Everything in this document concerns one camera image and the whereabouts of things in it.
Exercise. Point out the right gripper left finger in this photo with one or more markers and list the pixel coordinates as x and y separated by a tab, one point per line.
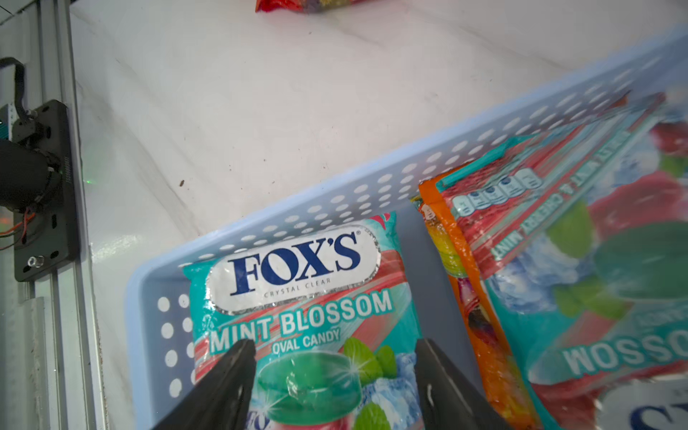
221	399

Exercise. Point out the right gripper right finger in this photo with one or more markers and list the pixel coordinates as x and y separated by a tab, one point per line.
448	400

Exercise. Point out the large light blue basket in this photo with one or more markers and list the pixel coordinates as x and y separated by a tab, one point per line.
159	337

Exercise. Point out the teal red Fox's candy bag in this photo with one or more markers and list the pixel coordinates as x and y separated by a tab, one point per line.
333	322

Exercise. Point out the orange candy bag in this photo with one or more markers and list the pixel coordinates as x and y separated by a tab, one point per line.
500	377

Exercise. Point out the aluminium mounting rail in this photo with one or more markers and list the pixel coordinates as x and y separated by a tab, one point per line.
51	375

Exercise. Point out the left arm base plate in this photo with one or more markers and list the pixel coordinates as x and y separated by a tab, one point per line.
49	237

